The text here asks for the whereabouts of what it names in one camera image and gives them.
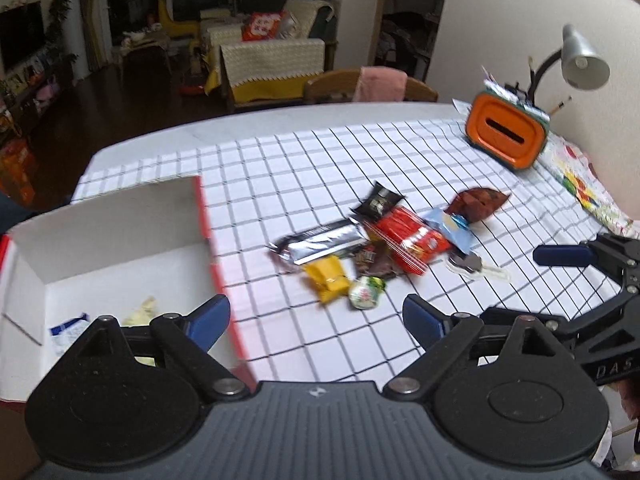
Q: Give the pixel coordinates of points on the orange green tissue box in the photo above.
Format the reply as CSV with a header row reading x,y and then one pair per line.
x,y
506,127

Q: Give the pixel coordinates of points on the red chip packet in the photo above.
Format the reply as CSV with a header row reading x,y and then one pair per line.
x,y
413,243

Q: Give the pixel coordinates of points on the black small snack packet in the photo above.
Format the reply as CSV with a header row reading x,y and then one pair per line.
x,y
378,203

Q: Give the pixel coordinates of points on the yellow snack packet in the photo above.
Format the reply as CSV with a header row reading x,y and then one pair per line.
x,y
328,277

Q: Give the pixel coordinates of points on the green round candy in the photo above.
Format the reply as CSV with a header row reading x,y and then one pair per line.
x,y
364,292

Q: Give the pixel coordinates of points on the silver foil snack bar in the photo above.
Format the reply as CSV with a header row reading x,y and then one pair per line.
x,y
338,238

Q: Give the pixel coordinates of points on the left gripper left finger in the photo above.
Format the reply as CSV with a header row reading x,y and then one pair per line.
x,y
183,343

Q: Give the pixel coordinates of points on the brown red snack bag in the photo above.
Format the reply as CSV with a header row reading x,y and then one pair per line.
x,y
476,204

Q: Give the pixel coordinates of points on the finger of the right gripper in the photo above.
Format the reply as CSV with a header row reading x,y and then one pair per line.
x,y
565,255

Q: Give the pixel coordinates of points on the light blue snack packet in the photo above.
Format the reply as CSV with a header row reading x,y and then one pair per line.
x,y
453,227

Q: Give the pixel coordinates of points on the dark chocolate packet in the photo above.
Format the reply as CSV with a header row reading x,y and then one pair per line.
x,y
375,259

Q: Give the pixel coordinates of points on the red and white cardboard box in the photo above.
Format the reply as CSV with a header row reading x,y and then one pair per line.
x,y
101,256

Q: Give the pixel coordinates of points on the silver desk lamp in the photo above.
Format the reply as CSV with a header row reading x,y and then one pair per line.
x,y
582,67

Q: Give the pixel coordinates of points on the chocolate lollipop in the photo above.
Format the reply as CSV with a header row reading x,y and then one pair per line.
x,y
472,267

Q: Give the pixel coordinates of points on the red cushion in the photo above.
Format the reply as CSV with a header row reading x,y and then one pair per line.
x,y
262,26

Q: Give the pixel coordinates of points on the pale yellow snack wrapper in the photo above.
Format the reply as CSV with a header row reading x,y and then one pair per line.
x,y
143,314

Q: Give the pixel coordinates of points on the wooden chair with pink cloth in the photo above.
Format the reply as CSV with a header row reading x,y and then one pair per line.
x,y
367,84

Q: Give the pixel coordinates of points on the black television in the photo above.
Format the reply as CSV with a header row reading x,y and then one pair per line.
x,y
22,34

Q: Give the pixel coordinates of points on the white grid tablecloth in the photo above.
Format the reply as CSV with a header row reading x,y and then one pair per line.
x,y
258,190

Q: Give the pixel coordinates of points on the beige covered sofa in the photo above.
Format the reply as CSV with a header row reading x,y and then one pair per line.
x,y
275,69

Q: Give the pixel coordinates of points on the blue white snack packet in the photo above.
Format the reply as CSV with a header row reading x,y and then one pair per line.
x,y
65,334

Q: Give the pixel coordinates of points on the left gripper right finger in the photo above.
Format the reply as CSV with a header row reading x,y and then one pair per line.
x,y
447,341

